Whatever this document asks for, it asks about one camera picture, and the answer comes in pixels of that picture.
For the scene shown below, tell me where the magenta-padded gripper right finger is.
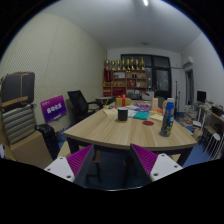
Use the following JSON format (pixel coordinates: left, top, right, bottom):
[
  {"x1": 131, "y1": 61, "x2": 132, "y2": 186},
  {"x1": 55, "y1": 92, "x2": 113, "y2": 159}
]
[{"x1": 129, "y1": 143, "x2": 184, "y2": 185}]

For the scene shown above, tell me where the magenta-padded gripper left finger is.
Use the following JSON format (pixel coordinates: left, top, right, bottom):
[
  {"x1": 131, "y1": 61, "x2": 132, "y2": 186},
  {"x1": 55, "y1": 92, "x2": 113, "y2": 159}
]
[{"x1": 43, "y1": 144, "x2": 96, "y2": 187}]

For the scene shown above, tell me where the blue drink bottle white cap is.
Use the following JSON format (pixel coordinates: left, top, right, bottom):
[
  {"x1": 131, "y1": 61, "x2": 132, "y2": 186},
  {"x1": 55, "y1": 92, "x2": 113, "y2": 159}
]
[{"x1": 159, "y1": 97, "x2": 176, "y2": 138}]

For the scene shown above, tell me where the black suitcase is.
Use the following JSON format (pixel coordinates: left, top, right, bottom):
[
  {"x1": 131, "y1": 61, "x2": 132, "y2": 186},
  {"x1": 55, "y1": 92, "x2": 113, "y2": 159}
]
[{"x1": 35, "y1": 123, "x2": 61, "y2": 161}]

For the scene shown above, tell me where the cardboard box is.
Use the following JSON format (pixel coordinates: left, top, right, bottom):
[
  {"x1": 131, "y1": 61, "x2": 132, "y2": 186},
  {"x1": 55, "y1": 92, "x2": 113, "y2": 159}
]
[{"x1": 2, "y1": 129, "x2": 52, "y2": 170}]

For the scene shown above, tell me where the yellow envelope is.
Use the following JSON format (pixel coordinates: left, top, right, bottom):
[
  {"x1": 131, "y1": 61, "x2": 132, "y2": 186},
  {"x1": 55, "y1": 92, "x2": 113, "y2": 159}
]
[{"x1": 148, "y1": 113, "x2": 165, "y2": 123}]

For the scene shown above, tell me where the teal book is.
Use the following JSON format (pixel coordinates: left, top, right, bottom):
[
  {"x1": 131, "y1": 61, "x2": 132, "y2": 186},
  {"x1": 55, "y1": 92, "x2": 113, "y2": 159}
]
[{"x1": 132, "y1": 111, "x2": 151, "y2": 121}]

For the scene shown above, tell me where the white round stool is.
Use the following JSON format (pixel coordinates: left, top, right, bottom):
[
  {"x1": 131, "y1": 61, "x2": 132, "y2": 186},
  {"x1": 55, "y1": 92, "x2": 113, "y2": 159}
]
[{"x1": 203, "y1": 132, "x2": 222, "y2": 159}]

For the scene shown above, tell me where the pile of books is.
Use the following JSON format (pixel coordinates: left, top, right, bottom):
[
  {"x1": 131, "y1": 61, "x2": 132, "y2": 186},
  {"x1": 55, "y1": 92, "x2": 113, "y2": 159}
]
[{"x1": 180, "y1": 104, "x2": 198, "y2": 128}]

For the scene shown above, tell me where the purple sign board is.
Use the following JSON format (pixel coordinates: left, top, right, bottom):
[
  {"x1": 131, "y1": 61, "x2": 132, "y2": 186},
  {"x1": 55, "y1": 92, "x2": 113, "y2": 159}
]
[{"x1": 40, "y1": 94, "x2": 68, "y2": 125}]

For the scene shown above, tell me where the silver ribbed suitcase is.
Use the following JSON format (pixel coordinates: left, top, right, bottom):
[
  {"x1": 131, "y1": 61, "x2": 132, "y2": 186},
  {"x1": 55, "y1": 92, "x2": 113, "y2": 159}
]
[{"x1": 1, "y1": 104, "x2": 38, "y2": 146}]

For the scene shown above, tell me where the white book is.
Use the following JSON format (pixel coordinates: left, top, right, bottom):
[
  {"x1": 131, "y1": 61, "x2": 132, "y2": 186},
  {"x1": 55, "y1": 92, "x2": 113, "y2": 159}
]
[{"x1": 126, "y1": 109, "x2": 139, "y2": 118}]

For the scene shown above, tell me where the standing orange card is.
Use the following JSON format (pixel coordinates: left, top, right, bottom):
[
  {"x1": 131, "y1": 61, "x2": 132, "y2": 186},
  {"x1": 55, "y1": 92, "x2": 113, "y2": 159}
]
[{"x1": 150, "y1": 97, "x2": 160, "y2": 110}]

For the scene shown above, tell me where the black mug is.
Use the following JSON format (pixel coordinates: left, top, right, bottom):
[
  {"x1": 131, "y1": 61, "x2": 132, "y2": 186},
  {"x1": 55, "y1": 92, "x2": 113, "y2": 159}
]
[{"x1": 117, "y1": 106, "x2": 130, "y2": 122}]

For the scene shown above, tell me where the black office chair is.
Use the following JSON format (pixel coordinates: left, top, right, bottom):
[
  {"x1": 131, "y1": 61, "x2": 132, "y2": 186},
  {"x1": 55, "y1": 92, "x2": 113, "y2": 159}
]
[{"x1": 66, "y1": 89, "x2": 102, "y2": 124}]

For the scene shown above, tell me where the wooden side desk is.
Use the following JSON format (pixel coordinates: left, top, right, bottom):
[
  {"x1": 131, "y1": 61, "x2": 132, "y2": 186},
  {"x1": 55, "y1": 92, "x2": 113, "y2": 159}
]
[{"x1": 194, "y1": 103, "x2": 224, "y2": 134}]

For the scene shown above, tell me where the pale yellow notebook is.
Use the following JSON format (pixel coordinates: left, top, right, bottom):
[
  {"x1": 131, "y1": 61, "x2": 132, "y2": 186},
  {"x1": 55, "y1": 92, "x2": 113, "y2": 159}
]
[{"x1": 102, "y1": 108, "x2": 119, "y2": 118}]

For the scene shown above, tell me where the yellow gift box red ribbon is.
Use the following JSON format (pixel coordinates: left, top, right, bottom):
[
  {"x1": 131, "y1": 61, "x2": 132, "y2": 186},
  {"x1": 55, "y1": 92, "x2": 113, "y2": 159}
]
[{"x1": 115, "y1": 93, "x2": 133, "y2": 108}]

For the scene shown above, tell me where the black computer monitor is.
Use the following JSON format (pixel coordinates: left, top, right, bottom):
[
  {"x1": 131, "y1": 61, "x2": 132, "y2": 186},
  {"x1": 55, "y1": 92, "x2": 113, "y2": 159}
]
[{"x1": 196, "y1": 90, "x2": 208, "y2": 104}]

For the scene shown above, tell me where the small round table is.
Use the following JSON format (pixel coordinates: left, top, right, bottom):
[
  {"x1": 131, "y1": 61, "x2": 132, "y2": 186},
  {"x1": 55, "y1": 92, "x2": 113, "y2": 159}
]
[{"x1": 95, "y1": 96, "x2": 113, "y2": 107}]

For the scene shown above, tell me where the dark glass door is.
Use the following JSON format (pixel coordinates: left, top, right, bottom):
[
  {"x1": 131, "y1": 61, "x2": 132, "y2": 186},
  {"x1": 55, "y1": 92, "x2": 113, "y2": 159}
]
[{"x1": 120, "y1": 53, "x2": 173, "y2": 100}]

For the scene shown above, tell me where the brown suitcase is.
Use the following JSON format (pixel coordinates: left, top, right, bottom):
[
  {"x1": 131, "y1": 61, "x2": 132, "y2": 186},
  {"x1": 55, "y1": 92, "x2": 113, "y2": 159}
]
[{"x1": 0, "y1": 71, "x2": 36, "y2": 113}]

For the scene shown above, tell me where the wooden shelf unit with trophies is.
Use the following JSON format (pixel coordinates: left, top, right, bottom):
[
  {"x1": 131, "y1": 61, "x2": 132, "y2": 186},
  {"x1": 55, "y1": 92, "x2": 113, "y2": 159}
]
[{"x1": 102, "y1": 56, "x2": 148, "y2": 98}]

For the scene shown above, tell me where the white air conditioner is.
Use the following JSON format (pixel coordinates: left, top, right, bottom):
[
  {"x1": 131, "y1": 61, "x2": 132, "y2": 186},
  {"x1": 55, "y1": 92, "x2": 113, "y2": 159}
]
[{"x1": 181, "y1": 55, "x2": 195, "y2": 69}]

